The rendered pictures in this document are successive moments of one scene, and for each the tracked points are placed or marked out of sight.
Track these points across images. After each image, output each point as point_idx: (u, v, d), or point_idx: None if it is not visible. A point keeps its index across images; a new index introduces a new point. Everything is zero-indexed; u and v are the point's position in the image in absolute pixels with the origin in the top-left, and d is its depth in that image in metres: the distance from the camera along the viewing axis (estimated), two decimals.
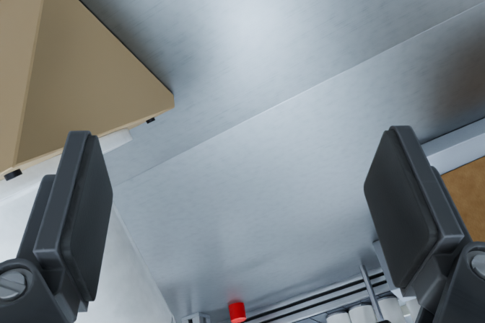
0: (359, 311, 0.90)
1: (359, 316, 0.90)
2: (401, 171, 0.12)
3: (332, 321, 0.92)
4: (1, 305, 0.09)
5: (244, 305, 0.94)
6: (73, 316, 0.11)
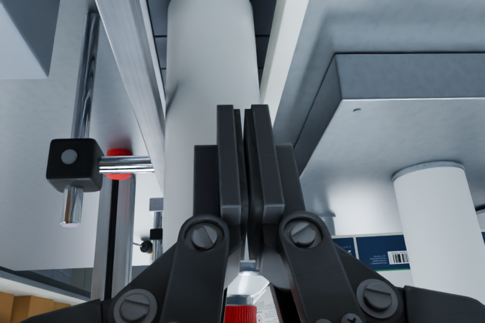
0: None
1: None
2: (248, 147, 0.12)
3: None
4: (189, 247, 0.10)
5: (125, 151, 0.58)
6: (239, 270, 0.12)
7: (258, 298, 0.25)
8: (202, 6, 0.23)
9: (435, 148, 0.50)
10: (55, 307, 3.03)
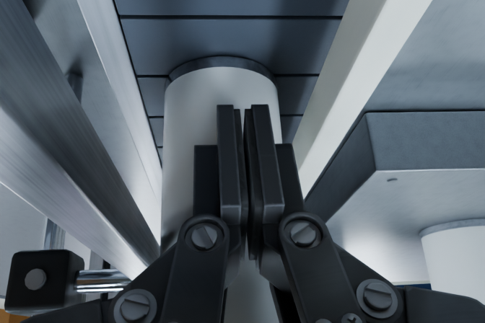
0: None
1: None
2: (248, 147, 0.12)
3: None
4: (189, 247, 0.10)
5: None
6: (239, 270, 0.12)
7: None
8: (211, 101, 0.17)
9: (475, 209, 0.43)
10: None
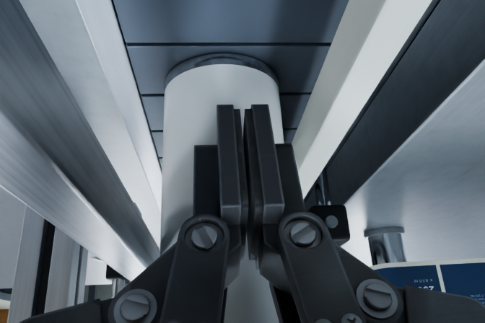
0: None
1: None
2: (248, 147, 0.12)
3: None
4: (189, 247, 0.10)
5: None
6: (239, 270, 0.12)
7: None
8: (211, 99, 0.17)
9: None
10: None
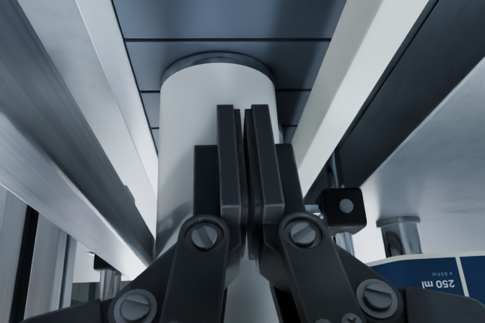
0: None
1: None
2: (248, 147, 0.12)
3: None
4: (189, 247, 0.10)
5: None
6: (239, 270, 0.12)
7: None
8: (211, 96, 0.17)
9: None
10: None
